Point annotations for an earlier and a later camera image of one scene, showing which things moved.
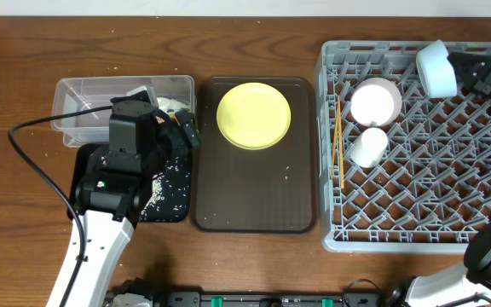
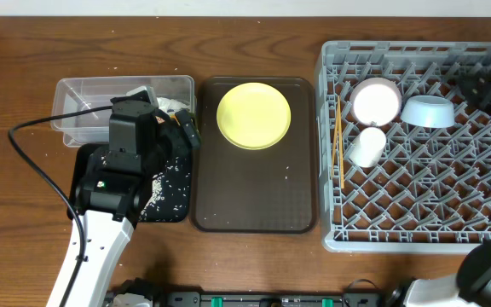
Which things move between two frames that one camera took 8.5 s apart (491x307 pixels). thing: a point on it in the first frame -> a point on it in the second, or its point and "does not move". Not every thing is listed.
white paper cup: x=367 y=151 does not move
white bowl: x=376 y=101 does not move
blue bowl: x=436 y=72 -> x=428 y=111
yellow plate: x=253 y=116 does not move
